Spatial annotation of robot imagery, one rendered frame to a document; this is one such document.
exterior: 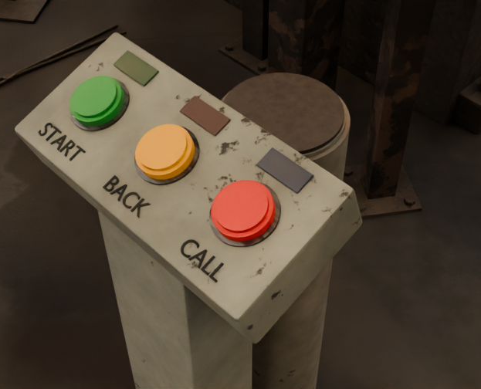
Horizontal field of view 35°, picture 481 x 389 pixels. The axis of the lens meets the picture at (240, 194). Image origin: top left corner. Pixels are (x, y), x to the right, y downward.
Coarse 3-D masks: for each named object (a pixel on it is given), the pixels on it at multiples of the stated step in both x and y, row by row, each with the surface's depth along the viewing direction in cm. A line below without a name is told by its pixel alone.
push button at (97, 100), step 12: (84, 84) 55; (96, 84) 55; (108, 84) 54; (72, 96) 55; (84, 96) 54; (96, 96) 54; (108, 96) 54; (120, 96) 54; (72, 108) 54; (84, 108) 54; (96, 108) 53; (108, 108) 53; (120, 108) 54; (84, 120) 54; (96, 120) 53; (108, 120) 54
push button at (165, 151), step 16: (160, 128) 51; (176, 128) 51; (144, 144) 51; (160, 144) 50; (176, 144) 50; (192, 144) 50; (144, 160) 50; (160, 160) 50; (176, 160) 50; (160, 176) 50
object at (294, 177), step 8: (272, 152) 49; (264, 160) 49; (272, 160) 49; (280, 160) 49; (288, 160) 48; (264, 168) 49; (272, 168) 48; (280, 168) 48; (288, 168) 48; (296, 168) 48; (272, 176) 48; (280, 176) 48; (288, 176) 48; (296, 176) 48; (304, 176) 48; (312, 176) 47; (288, 184) 48; (296, 184) 47; (304, 184) 47; (296, 192) 47
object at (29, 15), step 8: (0, 0) 172; (8, 0) 172; (16, 0) 172; (24, 0) 172; (32, 0) 172; (40, 0) 172; (48, 0) 173; (0, 8) 170; (8, 8) 170; (16, 8) 170; (24, 8) 170; (32, 8) 170; (40, 8) 170; (0, 16) 168; (8, 16) 168; (16, 16) 168; (24, 16) 168; (32, 16) 168
